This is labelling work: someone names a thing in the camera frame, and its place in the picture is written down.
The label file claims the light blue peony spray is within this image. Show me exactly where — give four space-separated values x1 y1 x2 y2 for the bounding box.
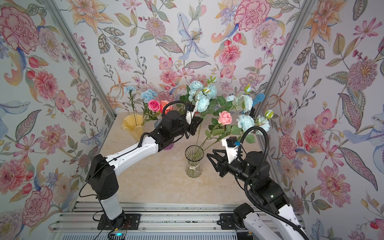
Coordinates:
179 76 226 160

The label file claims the clear glass vase with twine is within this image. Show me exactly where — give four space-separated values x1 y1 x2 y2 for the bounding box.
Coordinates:
185 145 204 178

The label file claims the light blue rose spray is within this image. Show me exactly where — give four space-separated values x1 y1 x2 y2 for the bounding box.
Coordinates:
226 84 274 143

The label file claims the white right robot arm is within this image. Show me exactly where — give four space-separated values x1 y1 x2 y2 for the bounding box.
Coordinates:
207 150 309 240

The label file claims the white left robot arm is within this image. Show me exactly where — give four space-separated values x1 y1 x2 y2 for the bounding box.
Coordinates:
86 111 203 223

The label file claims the purple blue glass vase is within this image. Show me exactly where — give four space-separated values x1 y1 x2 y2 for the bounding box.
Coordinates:
152 119 174 152

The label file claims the yellow fluted glass vase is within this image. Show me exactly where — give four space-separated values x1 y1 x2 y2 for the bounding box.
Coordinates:
121 114 144 142

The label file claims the coral red rose stem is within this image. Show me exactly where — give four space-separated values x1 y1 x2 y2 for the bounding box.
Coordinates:
161 101 174 115

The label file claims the magenta pink rose stem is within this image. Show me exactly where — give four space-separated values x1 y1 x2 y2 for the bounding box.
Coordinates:
143 100 161 124

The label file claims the light pink rose stem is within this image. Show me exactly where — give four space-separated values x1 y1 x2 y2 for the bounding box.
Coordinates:
200 111 242 151

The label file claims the blue carnation stem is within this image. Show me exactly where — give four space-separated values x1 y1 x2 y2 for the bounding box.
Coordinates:
123 86 158 126

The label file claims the blue microphone on black stand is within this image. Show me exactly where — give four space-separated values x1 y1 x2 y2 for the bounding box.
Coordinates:
250 93 265 118

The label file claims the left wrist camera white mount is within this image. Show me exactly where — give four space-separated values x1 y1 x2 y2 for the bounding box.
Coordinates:
186 103 195 125

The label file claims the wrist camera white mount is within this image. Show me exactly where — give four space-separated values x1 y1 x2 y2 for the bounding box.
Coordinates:
186 103 195 125
221 137 240 164

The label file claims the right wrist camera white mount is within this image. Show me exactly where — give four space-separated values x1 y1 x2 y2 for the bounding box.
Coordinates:
221 137 240 164

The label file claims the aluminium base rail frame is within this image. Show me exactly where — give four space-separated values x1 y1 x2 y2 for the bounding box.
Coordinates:
47 201 310 240

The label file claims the aluminium corner frame post left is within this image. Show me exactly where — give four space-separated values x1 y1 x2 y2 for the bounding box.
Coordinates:
42 0 117 121

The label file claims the aluminium corner frame post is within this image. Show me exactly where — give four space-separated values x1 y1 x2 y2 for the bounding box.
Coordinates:
42 0 117 121
254 0 316 117

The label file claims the aluminium corner frame post right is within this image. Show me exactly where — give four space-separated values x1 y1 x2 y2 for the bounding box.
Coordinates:
254 0 316 117

